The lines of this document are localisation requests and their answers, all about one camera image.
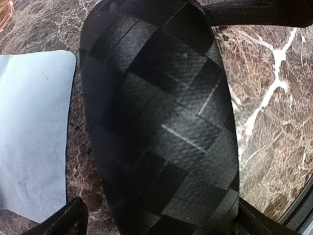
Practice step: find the black front table rail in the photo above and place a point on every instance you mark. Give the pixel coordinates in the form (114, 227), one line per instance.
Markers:
(299, 216)

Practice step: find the pink translucent sunglasses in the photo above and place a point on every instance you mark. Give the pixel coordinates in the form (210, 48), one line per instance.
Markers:
(6, 12)

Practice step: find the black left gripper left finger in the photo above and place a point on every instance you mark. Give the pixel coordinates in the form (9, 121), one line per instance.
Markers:
(71, 217)

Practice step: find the left light blue cloth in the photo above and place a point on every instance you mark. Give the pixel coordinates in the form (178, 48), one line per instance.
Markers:
(35, 92)

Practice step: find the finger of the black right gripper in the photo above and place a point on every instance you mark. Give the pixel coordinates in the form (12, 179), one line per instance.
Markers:
(292, 13)

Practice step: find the black checkered glasses case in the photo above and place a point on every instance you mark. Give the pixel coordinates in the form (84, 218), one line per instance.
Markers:
(160, 118)

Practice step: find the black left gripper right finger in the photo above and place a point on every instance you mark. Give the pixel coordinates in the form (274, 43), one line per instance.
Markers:
(250, 221)

